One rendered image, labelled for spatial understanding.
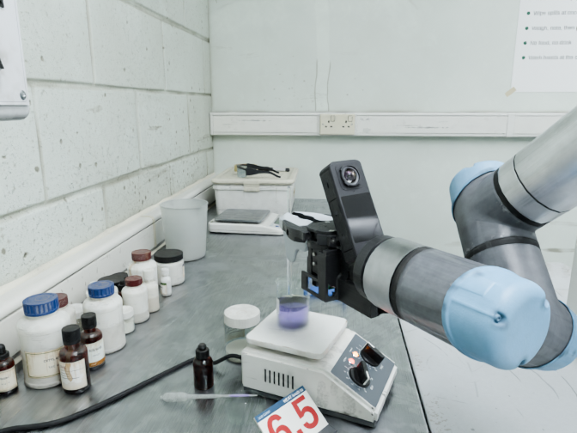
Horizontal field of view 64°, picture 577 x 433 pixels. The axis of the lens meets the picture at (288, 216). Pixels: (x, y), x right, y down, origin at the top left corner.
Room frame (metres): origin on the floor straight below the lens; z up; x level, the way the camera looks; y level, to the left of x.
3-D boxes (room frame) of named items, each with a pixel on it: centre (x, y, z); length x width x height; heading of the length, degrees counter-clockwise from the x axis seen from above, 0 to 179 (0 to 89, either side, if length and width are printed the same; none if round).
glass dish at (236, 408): (0.55, 0.06, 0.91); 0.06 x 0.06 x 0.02
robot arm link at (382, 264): (0.44, -0.12, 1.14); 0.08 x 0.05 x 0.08; 120
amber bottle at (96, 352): (0.67, 0.31, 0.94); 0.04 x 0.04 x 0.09
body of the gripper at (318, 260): (0.51, -0.07, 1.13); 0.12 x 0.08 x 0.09; 30
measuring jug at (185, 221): (1.25, 0.29, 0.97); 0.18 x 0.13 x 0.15; 45
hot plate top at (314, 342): (0.63, -0.01, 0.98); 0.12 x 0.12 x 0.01; 65
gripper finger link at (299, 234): (0.55, -0.02, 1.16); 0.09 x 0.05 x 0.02; 32
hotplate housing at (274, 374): (0.62, -0.04, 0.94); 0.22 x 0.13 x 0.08; 65
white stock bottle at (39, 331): (0.64, 0.37, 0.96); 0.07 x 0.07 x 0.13
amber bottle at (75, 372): (0.61, 0.31, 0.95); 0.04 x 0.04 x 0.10
